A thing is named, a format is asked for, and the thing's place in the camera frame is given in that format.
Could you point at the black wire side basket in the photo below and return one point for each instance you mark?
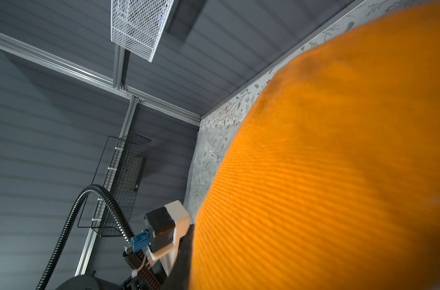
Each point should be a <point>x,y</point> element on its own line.
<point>119,170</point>

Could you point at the orange garment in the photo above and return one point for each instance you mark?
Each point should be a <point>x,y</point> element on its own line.
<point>333,180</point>

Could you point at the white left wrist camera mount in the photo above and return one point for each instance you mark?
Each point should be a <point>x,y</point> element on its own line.
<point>160,240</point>

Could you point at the white wire wall basket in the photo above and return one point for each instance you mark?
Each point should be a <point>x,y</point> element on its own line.
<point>138,25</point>

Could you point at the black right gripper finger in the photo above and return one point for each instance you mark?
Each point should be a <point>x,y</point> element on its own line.
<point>179,277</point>

